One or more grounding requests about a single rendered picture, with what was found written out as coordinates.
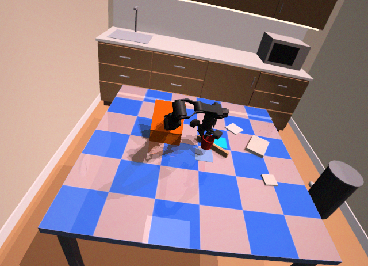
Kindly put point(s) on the red cup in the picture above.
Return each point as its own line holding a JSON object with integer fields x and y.
{"x": 207, "y": 142}

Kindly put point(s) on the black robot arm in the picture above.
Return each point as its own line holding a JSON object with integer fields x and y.
{"x": 212, "y": 112}

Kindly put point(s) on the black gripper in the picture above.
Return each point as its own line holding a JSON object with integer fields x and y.
{"x": 206, "y": 126}

